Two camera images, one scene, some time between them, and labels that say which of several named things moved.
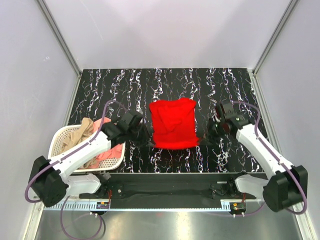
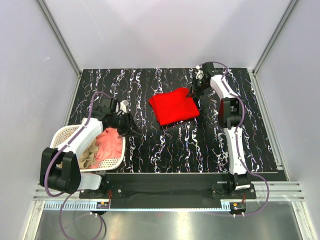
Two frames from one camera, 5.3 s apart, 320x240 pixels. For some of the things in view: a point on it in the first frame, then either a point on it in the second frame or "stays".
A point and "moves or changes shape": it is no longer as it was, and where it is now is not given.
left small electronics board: [101, 205] stays
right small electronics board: [238, 206] stays
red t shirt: [173, 123] moves or changes shape
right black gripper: [214, 129] → [196, 86]
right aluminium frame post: [292, 4] stays
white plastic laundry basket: [112, 164] stays
